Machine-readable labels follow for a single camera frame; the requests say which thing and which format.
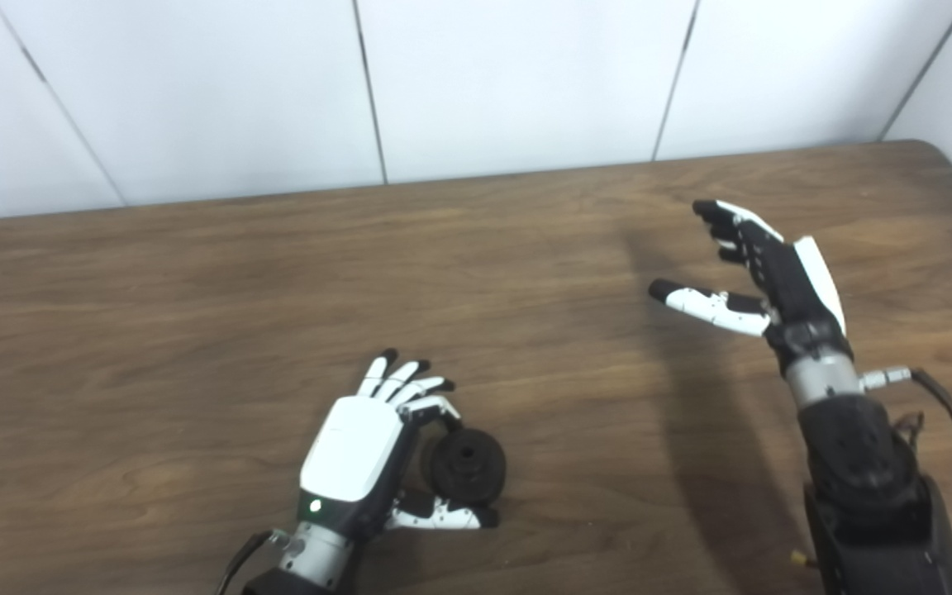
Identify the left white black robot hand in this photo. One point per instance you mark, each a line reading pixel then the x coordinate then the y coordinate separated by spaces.
pixel 352 450

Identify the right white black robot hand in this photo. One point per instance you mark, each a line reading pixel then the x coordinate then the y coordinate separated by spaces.
pixel 790 281

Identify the round black plastic part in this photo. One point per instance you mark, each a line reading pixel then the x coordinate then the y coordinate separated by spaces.
pixel 472 471

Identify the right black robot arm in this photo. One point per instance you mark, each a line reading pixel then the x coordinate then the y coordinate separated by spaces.
pixel 864 479

